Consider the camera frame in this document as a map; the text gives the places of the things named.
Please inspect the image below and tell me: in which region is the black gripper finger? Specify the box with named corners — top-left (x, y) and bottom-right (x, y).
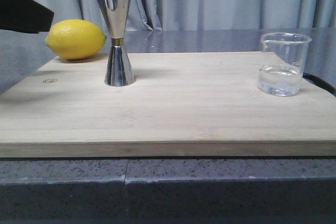
top-left (1, 0), bottom-right (54, 34)

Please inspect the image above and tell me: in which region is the steel double jigger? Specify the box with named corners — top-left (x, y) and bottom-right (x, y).
top-left (97, 0), bottom-right (135, 87)

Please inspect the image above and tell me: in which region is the clear glass beaker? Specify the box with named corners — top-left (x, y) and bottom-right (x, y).
top-left (258, 32), bottom-right (312, 97)

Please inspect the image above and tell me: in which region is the yellow lemon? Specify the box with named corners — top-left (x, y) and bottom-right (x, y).
top-left (46, 19), bottom-right (107, 60)

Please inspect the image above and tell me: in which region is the light wooden cutting board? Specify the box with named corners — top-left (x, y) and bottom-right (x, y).
top-left (1, 52), bottom-right (335, 158)

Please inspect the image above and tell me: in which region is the black cord board handle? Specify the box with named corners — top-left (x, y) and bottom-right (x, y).
top-left (303, 72), bottom-right (336, 96)

